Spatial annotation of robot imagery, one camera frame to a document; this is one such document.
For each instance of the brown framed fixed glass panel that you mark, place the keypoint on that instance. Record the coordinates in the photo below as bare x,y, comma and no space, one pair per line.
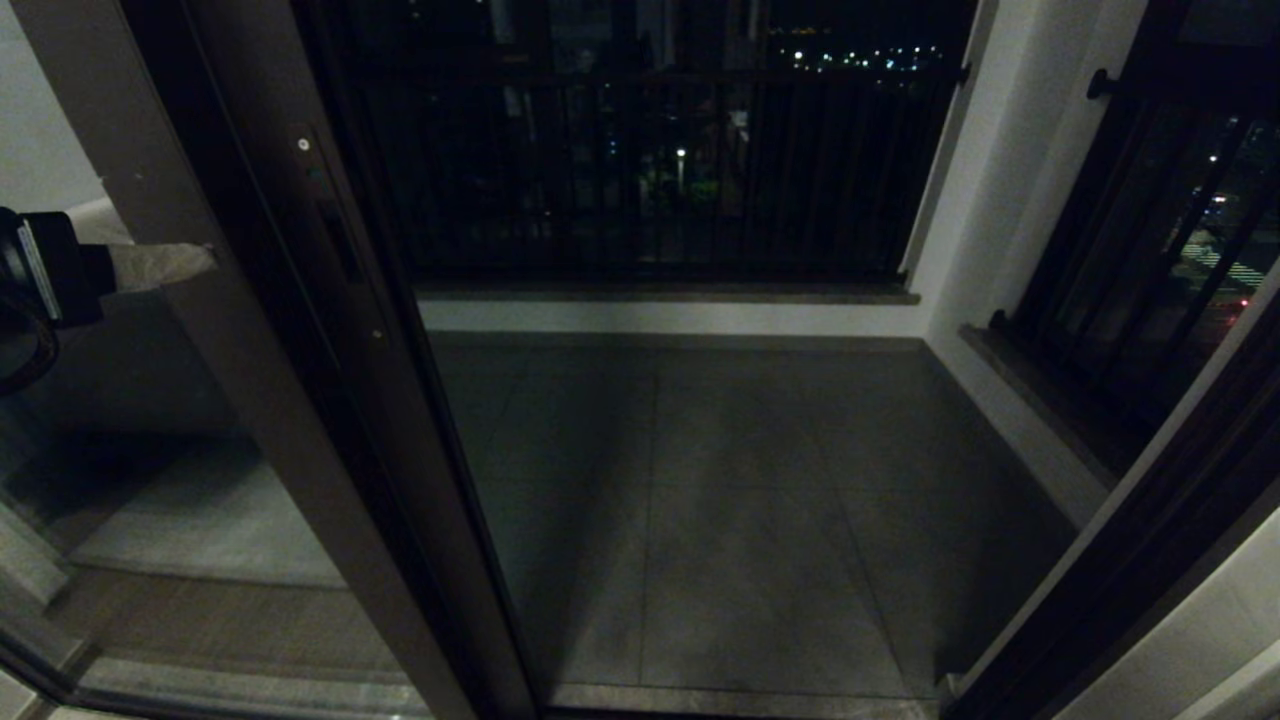
200,300

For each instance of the brown framed sliding glass door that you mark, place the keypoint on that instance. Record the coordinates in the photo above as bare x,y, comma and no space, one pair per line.
330,420

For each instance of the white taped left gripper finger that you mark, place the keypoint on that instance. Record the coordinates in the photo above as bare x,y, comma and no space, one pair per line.
160,258
130,282

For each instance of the dark brown door jamb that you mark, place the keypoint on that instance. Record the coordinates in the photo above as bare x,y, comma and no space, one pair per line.
1130,570

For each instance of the black balcony railing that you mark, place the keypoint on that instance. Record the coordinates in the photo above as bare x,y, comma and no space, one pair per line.
650,180

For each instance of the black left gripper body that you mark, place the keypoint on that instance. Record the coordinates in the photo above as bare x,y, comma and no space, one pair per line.
8,250

